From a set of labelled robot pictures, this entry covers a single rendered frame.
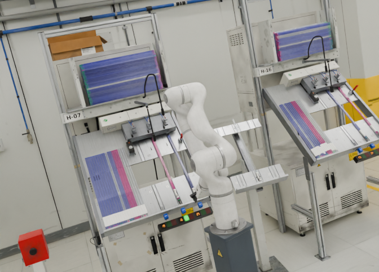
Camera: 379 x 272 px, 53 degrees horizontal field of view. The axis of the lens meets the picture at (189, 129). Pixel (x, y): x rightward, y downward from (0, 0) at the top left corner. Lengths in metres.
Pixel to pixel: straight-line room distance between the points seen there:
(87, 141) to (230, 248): 1.19
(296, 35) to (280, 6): 1.80
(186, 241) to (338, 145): 1.25
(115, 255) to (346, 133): 1.82
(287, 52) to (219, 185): 1.52
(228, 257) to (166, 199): 0.58
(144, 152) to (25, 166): 1.88
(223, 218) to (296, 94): 1.45
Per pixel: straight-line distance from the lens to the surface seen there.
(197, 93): 2.00
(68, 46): 2.91
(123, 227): 2.29
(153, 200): 2.35
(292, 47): 3.12
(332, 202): 3.33
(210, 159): 1.82
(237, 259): 2.01
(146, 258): 2.74
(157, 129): 2.56
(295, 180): 3.06
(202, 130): 1.90
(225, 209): 1.92
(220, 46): 4.48
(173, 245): 2.76
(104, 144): 2.57
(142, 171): 4.27
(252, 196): 2.66
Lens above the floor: 1.58
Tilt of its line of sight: 11 degrees down
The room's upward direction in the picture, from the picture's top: 12 degrees counter-clockwise
